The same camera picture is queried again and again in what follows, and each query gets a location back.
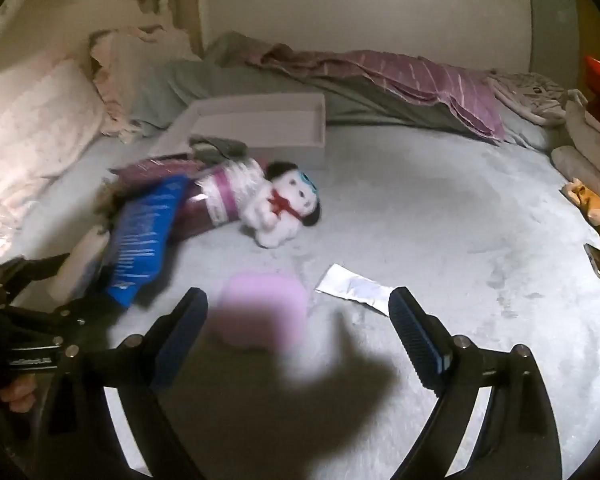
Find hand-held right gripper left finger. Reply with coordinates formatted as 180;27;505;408
35;287;216;480

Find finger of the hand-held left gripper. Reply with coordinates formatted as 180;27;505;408
0;294;117;342
0;253;72;307

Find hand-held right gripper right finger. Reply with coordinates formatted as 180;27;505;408
389;286;564;480

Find white printed paper leaflet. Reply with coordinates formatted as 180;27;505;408
50;225;111;301

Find white paper sachet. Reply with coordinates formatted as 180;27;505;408
314;262;392;317

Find lilac soft sponge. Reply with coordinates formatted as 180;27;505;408
216;272;312;352

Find blue plastic packet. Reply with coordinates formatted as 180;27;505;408
104;175;190;308

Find white plush dog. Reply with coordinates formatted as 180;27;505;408
240;160;323;250

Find dark green striped pouch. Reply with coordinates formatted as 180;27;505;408
189;135;251;161

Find white shallow box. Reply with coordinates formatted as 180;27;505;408
147;92;327;163

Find person's left hand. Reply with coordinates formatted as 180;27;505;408
0;375;38;413

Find light blue fleece bedsheet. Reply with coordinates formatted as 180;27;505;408
0;120;600;480

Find maroon plastic packet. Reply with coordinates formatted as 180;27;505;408
111;156;267;241

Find pink floral pillow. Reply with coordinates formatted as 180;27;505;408
0;57;106;221

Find orange plush toy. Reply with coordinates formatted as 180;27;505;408
560;177;600;256

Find pink ruffled pillow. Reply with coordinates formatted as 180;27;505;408
87;27;201;143

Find beige cloth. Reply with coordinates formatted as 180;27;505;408
550;95;600;206

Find white bed headboard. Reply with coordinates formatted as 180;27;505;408
0;0;181;78

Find purple striped quilt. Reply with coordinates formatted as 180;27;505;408
245;42;508;143

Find patterned white garment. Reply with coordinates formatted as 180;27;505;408
487;71;588;126

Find grey-green fleece blanket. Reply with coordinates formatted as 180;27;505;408
130;30;556;153

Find silver laptop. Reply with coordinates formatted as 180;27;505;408
525;0;581;81

